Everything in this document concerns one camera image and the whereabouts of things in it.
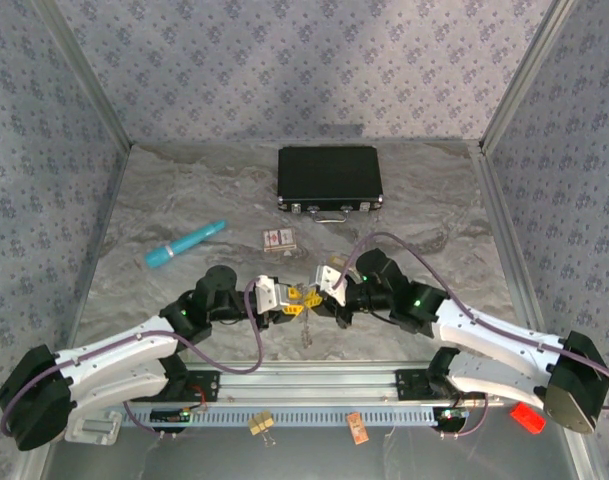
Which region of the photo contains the aluminium side rail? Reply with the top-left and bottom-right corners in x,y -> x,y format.
58,143 -> 134,361
469,142 -> 548,334

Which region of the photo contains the red plastic block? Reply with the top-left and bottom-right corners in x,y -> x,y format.
509,401 -> 548,435

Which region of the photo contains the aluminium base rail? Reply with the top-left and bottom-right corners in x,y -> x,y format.
188,360 -> 500,405

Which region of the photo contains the slotted grey cable duct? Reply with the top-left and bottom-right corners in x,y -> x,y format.
121,402 -> 445,429

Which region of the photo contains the teal plastic cylinder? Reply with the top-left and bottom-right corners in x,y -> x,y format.
143,219 -> 229,269

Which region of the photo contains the beige binder clip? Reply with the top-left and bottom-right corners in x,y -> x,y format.
247,410 -> 278,448

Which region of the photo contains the small printed card box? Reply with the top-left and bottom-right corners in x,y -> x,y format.
261,227 -> 299,253

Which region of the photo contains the aluminium frame post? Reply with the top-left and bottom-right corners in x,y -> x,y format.
478,0 -> 578,154
33,0 -> 135,151

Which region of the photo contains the black metal case with handle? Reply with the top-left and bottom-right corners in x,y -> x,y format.
276,144 -> 384,225

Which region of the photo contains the small circuit board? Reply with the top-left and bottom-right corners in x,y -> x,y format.
149,407 -> 193,426
433,407 -> 470,426

